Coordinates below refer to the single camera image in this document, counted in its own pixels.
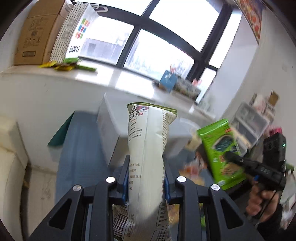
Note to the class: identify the cream sofa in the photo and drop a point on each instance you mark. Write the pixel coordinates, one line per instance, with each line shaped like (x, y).
(14, 160)

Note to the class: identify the white tall snack bag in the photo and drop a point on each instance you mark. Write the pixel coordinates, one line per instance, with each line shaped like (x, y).
(145, 214)

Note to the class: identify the person's right hand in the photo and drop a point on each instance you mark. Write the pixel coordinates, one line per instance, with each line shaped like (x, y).
(257, 197)

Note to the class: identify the green seaweed snack packet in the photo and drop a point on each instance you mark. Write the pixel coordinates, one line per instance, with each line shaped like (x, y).
(218, 138)

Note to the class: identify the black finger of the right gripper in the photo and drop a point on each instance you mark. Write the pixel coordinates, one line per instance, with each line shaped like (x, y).
(236, 159)

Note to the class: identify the blue small box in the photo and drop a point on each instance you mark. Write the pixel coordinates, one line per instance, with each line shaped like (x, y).
(168, 81)

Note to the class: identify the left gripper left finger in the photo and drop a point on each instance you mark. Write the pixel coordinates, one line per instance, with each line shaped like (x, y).
(86, 213)

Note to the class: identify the brown cardboard box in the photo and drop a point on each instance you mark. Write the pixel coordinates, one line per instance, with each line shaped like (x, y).
(40, 31)

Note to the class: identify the black window frame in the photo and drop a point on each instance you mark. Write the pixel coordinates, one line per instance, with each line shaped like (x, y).
(152, 37)

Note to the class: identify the white SANFU shopping bag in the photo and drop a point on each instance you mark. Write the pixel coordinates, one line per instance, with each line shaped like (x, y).
(72, 34)

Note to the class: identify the white drawer unit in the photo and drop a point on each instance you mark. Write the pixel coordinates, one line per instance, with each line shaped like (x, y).
(249, 123)

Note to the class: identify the landscape printed box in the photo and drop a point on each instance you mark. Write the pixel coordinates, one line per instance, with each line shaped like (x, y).
(186, 88)

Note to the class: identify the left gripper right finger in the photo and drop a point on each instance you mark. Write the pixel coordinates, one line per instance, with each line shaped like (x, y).
(206, 213)

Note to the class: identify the wall poster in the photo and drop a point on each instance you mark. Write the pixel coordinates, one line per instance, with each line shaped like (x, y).
(252, 10)

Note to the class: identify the green yellow flat packets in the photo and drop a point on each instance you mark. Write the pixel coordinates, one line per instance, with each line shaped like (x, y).
(67, 64)

